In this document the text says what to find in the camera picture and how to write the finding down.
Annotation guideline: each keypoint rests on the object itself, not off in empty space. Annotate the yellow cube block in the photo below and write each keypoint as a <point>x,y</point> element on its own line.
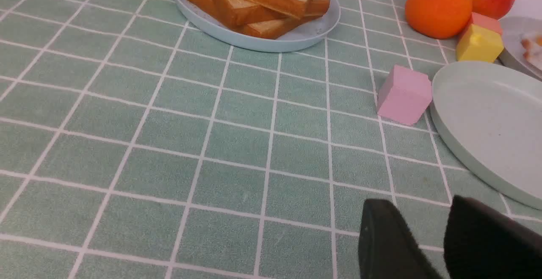
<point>479,44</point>

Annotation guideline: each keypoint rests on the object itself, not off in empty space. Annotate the pale green plate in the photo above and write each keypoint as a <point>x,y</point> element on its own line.
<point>490,117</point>

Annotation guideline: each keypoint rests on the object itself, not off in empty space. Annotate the pink cube block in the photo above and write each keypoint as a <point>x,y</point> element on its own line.
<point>404,96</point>

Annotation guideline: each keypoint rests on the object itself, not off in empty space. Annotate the light blue bread plate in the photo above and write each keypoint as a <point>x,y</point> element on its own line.
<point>300,38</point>

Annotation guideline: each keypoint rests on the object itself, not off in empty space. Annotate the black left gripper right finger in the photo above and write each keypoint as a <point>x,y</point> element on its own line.
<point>482,243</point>

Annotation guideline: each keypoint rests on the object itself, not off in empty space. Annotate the grey egg plate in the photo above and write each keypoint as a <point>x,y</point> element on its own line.
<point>512,56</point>

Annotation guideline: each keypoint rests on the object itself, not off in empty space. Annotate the orange fruit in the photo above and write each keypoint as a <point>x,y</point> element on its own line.
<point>438,19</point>

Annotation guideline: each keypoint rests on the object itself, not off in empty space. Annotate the salmon cube block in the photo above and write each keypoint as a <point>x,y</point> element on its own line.
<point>484,22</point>

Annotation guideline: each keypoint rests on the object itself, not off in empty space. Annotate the fried egg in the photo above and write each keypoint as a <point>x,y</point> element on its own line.
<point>532,44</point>

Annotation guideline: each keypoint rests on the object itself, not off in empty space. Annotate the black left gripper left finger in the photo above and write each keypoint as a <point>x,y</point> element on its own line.
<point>387,248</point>

